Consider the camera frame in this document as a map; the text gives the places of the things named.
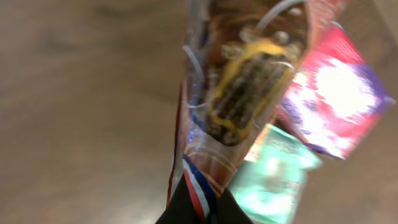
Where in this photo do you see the purple red snack pack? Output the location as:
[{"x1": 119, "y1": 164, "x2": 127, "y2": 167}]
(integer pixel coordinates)
[{"x1": 279, "y1": 22, "x2": 394, "y2": 159}]

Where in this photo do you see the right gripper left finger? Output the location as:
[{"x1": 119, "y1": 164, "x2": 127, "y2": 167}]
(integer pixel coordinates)
[{"x1": 155, "y1": 183, "x2": 201, "y2": 224}]

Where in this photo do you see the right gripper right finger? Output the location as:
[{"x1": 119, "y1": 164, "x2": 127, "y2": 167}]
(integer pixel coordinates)
[{"x1": 216, "y1": 189, "x2": 254, "y2": 224}]

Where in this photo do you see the orange brown snack bar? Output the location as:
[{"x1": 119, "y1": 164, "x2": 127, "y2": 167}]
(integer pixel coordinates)
[{"x1": 167, "y1": 0, "x2": 347, "y2": 223}]

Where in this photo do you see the teal snack packet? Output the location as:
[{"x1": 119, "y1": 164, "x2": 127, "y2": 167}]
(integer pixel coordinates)
[{"x1": 228, "y1": 124, "x2": 322, "y2": 224}]

